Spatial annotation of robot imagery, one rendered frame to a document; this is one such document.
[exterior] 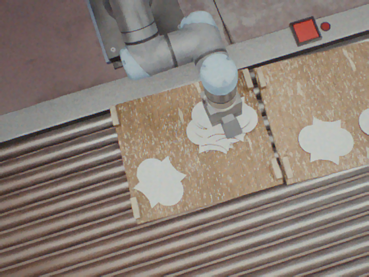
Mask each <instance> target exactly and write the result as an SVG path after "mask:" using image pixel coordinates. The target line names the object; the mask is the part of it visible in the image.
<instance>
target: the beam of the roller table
mask: <svg viewBox="0 0 369 277"><path fill-rule="evenodd" d="M315 21H316V24H317V26H318V29H319V31H320V34H321V36H322V40H320V41H317V42H313V43H310V44H306V45H304V46H300V47H297V45H296V43H295V40H294V38H293V35H292V32H291V29H290V27H288V28H285V29H282V30H278V31H276V32H272V33H269V34H268V33H267V34H265V35H263V36H258V37H256V38H252V39H249V40H245V41H242V42H239V43H235V44H232V45H229V46H225V49H226V50H227V53H228V54H229V57H230V58H231V59H232V60H233V61H234V63H235V65H236V68H237V70H238V71H239V70H242V69H248V70H252V69H255V68H258V67H262V66H264V65H269V64H271V63H275V62H278V61H281V60H284V59H288V58H290V57H294V56H297V55H301V54H303V53H307V52H310V51H314V50H316V49H321V48H323V47H327V46H331V45H334V44H338V43H340V42H344V41H347V40H351V39H353V38H357V37H360V36H363V35H366V34H369V3H367V4H364V5H361V6H357V7H354V8H351V9H347V10H345V11H341V12H338V13H334V14H332V15H327V16H324V17H322V18H317V19H315ZM323 22H328V23H329V24H330V28H331V29H330V30H329V31H327V32H324V31H322V30H321V29H320V25H321V23H323ZM199 81H202V80H201V78H200V75H199V73H198V69H196V67H195V65H194V62H191V63H188V64H186V65H182V66H180V67H176V68H174V69H170V70H168V71H165V72H162V73H159V74H156V75H153V76H152V77H146V78H142V79H139V80H131V79H129V77H128V76H126V77H123V78H118V79H116V80H112V81H109V82H105V83H103V84H99V85H96V86H93V87H89V88H85V89H82V90H79V91H76V92H74V93H72V94H67V95H65V96H61V97H58V98H55V99H52V100H48V101H46V102H42V103H39V104H35V105H32V106H28V107H26V108H22V109H18V110H16V111H12V112H9V113H5V114H3V115H0V146H4V145H6V144H10V143H13V142H16V141H20V140H23V139H27V138H30V137H33V136H36V135H40V134H42V133H46V132H49V131H53V130H55V129H60V128H62V127H66V126H69V125H72V124H75V123H79V122H81V121H85V120H88V119H91V118H95V117H99V116H102V115H105V114H108V113H111V110H110V107H111V106H114V105H117V104H121V103H124V102H128V101H131V100H135V99H136V98H140V97H143V96H147V95H151V94H155V93H158V92H163V91H165V90H170V89H172V88H176V87H180V86H184V85H187V84H191V83H194V82H199Z"/></svg>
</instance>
